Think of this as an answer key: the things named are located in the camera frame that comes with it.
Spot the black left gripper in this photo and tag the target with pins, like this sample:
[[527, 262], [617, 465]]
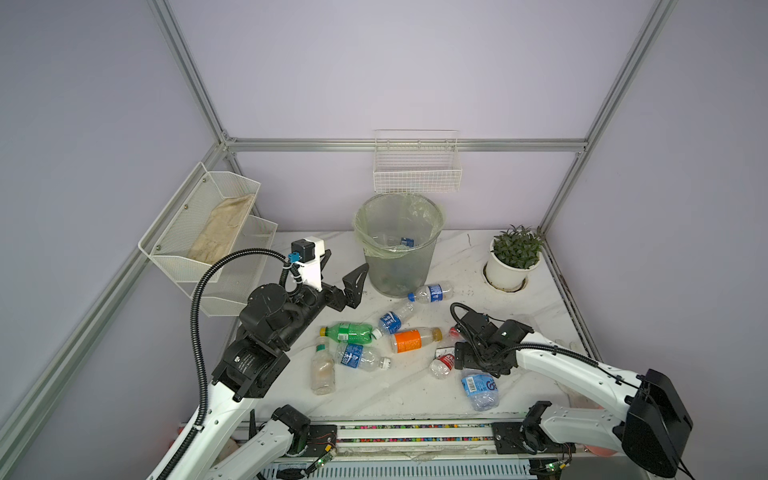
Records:
[[351, 296]]

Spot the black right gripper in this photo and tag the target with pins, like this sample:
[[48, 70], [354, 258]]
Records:
[[464, 361]]

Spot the large crushed blue label bottle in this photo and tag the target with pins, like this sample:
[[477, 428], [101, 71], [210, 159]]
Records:
[[481, 389]]

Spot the clear bottle blue label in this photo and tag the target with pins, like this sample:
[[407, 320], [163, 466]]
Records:
[[360, 357]]

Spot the clear bottle green cap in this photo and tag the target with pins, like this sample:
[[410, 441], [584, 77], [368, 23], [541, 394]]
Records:
[[322, 371]]

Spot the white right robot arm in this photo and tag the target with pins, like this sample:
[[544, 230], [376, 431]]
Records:
[[639, 415]]

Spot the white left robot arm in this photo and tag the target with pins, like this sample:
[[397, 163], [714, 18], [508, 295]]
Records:
[[273, 319]]

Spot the green lined trash bin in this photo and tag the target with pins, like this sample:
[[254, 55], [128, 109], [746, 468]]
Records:
[[380, 224]]

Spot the blue label bottle near bin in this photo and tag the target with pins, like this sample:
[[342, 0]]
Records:
[[432, 293]]

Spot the red white label bottle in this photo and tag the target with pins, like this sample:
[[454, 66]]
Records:
[[443, 363]]

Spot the green soda bottle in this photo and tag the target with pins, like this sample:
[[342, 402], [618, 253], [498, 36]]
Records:
[[346, 332]]

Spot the small blue label bottle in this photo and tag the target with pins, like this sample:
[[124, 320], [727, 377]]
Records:
[[393, 319]]

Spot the orange label bottle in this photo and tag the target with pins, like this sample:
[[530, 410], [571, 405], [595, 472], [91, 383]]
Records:
[[414, 339]]

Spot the potted green succulent plant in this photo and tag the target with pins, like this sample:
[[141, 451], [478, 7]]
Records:
[[513, 254]]

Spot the beige cloth in shelf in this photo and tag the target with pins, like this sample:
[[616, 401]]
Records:
[[221, 229]]

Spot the white two-tier mesh shelf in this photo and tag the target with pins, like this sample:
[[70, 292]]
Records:
[[167, 242]]

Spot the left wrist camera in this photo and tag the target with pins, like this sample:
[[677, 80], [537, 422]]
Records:
[[306, 256]]

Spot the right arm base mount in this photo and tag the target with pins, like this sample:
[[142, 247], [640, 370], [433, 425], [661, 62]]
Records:
[[515, 438]]

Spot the white wire wall basket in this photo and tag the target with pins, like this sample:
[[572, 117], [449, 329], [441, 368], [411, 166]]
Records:
[[416, 161]]

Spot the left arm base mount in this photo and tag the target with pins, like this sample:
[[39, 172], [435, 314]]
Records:
[[312, 441]]

